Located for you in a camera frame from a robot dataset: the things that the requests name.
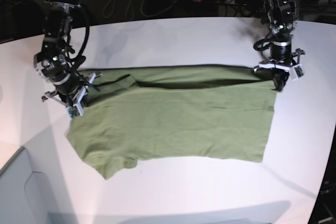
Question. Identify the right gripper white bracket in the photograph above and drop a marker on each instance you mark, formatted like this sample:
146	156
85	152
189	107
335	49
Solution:
71	94

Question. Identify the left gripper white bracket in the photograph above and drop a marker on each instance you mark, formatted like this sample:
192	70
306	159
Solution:
280	75

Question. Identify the green T-shirt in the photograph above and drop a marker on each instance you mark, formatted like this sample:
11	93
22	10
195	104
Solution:
139	114

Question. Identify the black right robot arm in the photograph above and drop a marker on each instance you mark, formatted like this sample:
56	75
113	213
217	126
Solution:
58	63

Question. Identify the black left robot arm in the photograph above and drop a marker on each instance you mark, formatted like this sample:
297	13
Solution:
276	48

